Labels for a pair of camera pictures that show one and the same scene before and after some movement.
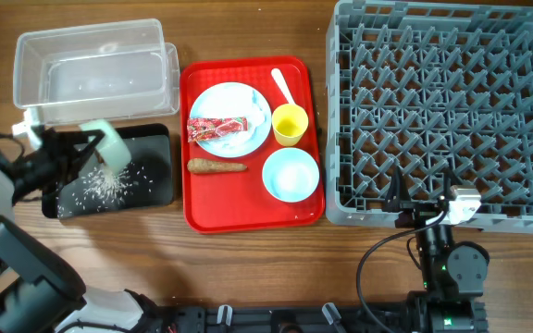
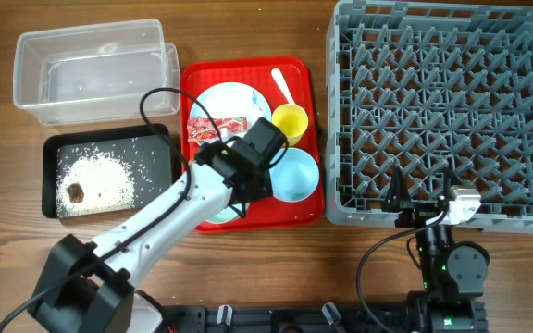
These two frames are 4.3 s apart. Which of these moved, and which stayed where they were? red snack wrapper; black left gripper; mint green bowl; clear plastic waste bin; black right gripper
Moved: mint green bowl; black left gripper
Stayed: red snack wrapper; black right gripper; clear plastic waste bin
